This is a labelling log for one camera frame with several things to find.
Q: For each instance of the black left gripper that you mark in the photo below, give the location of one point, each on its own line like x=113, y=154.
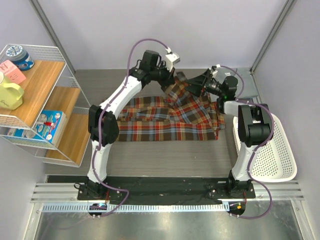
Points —
x=168, y=79

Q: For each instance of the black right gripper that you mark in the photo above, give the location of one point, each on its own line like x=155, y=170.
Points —
x=198, y=83

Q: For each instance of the red brown plaid shirt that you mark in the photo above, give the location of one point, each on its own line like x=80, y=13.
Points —
x=177, y=115

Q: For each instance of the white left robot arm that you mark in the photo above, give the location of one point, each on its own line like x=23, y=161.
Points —
x=102, y=119

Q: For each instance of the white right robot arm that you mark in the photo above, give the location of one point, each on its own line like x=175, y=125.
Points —
x=255, y=122

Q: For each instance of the white perforated plastic basket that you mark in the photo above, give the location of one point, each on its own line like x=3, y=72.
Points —
x=272, y=163

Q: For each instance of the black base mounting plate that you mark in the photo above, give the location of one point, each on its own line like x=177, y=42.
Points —
x=155, y=187

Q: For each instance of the blue product box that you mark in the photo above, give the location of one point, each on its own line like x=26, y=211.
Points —
x=46, y=132

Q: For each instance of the blue round tin can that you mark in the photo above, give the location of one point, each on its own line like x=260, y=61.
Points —
x=20, y=57

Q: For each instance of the pink small box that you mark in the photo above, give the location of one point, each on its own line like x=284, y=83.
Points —
x=12, y=72

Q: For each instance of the yellow plastic pitcher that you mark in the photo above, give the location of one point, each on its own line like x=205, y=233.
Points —
x=11, y=94

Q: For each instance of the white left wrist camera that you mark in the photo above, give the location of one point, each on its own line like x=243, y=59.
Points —
x=171, y=58

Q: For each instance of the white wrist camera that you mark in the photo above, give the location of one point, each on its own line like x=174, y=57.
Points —
x=214, y=70
x=171, y=58

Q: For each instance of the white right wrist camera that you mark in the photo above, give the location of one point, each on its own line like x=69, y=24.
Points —
x=214, y=70

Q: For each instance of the white slotted cable duct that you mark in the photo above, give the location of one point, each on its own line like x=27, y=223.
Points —
x=86, y=207

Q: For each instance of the aluminium frame rail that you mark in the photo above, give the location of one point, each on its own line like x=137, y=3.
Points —
x=66, y=192

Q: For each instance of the white wire wooden shelf rack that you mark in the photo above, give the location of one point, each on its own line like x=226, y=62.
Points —
x=50, y=85

